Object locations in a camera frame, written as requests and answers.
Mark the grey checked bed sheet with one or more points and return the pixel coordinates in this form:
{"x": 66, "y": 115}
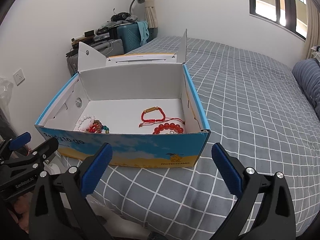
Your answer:
{"x": 237, "y": 130}

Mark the teal cloth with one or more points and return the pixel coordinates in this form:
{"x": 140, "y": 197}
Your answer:
{"x": 143, "y": 31}

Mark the black framed window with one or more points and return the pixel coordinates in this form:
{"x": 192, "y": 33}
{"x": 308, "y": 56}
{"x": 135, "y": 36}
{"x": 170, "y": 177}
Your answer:
{"x": 277, "y": 2}

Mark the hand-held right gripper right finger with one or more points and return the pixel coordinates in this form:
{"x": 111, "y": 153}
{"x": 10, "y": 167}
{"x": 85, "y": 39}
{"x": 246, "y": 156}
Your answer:
{"x": 228, "y": 171}

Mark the person's left hand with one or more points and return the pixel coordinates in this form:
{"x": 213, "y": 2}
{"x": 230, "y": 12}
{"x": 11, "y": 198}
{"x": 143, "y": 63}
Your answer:
{"x": 20, "y": 208}

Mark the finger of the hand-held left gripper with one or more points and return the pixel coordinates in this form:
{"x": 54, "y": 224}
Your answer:
{"x": 47, "y": 147}
{"x": 21, "y": 140}

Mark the blue and yellow cardboard box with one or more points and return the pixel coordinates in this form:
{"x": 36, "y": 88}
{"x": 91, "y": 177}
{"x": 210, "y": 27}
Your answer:
{"x": 125, "y": 152}

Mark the dark grey suitcase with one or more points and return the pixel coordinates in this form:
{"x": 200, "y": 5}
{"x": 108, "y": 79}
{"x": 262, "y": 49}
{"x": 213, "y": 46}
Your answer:
{"x": 72, "y": 61}

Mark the black headphones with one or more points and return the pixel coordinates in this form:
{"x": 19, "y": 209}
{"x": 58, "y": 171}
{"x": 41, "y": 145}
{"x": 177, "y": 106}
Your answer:
{"x": 120, "y": 17}

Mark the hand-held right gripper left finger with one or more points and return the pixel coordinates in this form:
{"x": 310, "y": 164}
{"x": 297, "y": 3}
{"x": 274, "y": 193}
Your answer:
{"x": 96, "y": 170}

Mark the beige curtain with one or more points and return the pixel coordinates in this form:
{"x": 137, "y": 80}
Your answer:
{"x": 312, "y": 30}
{"x": 150, "y": 5}

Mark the white wall socket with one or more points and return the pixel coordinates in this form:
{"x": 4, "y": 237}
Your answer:
{"x": 19, "y": 77}

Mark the blue striped pillow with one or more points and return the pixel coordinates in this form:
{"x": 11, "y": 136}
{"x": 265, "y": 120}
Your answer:
{"x": 308, "y": 80}

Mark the clear plastic bag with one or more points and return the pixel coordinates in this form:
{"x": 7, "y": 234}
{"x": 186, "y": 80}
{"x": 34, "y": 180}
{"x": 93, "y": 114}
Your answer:
{"x": 5, "y": 90}

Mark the teal suitcase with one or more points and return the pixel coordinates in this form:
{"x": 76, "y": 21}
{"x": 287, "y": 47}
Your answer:
{"x": 128, "y": 37}

